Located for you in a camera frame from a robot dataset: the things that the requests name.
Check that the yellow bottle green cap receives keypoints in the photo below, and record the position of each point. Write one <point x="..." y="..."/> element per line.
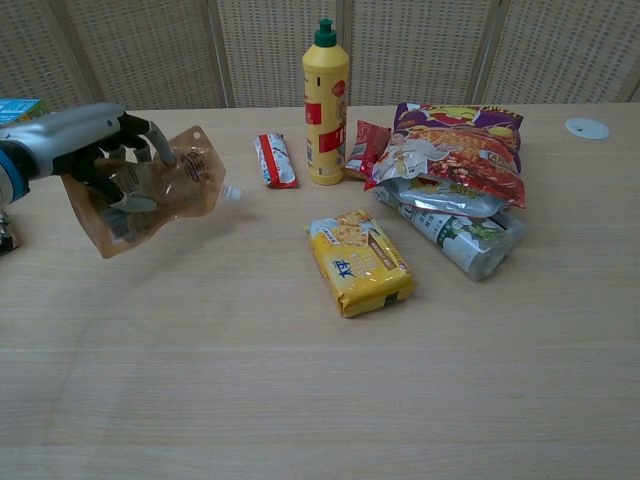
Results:
<point x="325" y="100"/>

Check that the brown spouted pouch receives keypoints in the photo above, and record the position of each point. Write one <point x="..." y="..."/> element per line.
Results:
<point x="192" y="185"/>

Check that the silver crinkled snack bag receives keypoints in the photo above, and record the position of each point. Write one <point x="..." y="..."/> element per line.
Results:
<point x="440" y="192"/>

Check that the silver foil packet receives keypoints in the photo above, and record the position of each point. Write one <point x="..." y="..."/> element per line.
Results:
<point x="470" y="240"/>

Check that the yellow cracker pack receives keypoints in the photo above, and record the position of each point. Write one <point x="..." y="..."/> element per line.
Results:
<point x="360" y="265"/>

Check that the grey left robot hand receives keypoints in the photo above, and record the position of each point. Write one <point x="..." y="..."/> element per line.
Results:
<point x="75" y="132"/>

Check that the white table grommet cap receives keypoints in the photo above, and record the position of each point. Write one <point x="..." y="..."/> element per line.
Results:
<point x="587" y="128"/>

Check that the blue carton box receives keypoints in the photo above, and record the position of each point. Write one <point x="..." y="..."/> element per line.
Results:
<point x="20" y="111"/>

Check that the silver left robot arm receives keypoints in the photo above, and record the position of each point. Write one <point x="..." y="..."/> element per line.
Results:
<point x="10" y="170"/>

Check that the purple chip bag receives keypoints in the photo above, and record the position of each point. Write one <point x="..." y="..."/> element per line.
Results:
<point x="460" y="150"/>

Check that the woven bamboo folding screen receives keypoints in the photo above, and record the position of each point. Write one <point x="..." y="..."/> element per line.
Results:
<point x="165" y="50"/>

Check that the white red snack packet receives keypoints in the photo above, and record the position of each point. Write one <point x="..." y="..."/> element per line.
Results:
<point x="276" y="160"/>

